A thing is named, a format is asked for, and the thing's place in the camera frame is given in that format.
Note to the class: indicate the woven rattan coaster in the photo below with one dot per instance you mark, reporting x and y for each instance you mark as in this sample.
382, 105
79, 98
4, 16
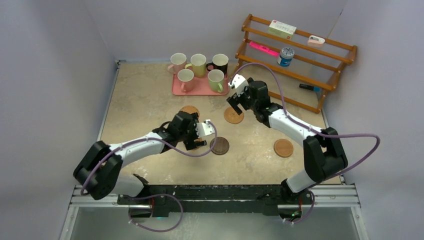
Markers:
231, 116
189, 112

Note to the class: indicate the green mug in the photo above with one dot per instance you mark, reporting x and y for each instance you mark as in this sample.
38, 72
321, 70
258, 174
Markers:
216, 80

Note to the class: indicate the pink plastic tray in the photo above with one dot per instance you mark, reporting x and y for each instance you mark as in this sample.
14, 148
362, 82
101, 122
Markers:
201, 88

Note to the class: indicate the pink mug front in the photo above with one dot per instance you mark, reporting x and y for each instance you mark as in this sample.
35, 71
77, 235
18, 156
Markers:
186, 79

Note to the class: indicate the black mug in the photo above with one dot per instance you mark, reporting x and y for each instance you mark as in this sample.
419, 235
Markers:
219, 62

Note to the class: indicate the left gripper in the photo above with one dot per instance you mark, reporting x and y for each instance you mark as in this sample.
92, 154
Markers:
194, 124

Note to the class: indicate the dark walnut wooden coaster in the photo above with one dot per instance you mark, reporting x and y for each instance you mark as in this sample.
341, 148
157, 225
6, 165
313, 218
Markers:
219, 146

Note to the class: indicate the yellow mug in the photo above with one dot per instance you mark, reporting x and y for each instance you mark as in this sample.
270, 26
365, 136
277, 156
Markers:
198, 65

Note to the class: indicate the blue white round jar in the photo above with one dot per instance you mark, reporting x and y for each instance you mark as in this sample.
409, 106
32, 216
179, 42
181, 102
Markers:
285, 56

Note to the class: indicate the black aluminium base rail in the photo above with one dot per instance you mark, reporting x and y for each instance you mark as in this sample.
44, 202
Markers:
266, 199

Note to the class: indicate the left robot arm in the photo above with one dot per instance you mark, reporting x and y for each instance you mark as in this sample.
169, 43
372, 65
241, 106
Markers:
99, 170

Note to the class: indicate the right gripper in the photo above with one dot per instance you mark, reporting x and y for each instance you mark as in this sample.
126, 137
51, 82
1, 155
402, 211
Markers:
235, 100

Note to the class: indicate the small pink white case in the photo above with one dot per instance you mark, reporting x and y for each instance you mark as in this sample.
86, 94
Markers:
315, 41

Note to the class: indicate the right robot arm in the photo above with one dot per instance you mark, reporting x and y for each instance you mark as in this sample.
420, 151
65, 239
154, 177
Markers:
323, 153

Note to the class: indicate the black blue marker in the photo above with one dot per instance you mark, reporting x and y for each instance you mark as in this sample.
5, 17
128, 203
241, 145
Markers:
309, 87

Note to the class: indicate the white green box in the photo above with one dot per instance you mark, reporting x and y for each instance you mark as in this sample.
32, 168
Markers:
281, 29

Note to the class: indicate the wooden tiered shelf rack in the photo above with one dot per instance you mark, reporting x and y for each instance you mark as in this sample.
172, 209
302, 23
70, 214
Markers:
298, 60

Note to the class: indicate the pink highlighter marker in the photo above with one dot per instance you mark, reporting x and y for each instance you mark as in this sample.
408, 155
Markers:
263, 49

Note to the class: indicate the pink mug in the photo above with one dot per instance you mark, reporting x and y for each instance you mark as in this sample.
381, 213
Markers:
186, 79
178, 62

